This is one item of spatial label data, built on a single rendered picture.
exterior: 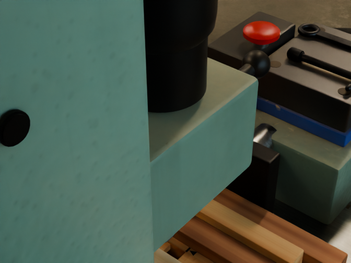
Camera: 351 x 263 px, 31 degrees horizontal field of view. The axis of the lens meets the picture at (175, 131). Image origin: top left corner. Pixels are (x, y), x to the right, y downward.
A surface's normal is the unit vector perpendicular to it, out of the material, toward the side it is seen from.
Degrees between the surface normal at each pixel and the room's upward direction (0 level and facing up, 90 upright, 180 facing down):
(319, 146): 0
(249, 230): 0
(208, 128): 90
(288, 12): 0
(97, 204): 90
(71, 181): 90
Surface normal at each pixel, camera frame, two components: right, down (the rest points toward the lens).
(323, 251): 0.00, -0.78
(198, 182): 0.77, 0.39
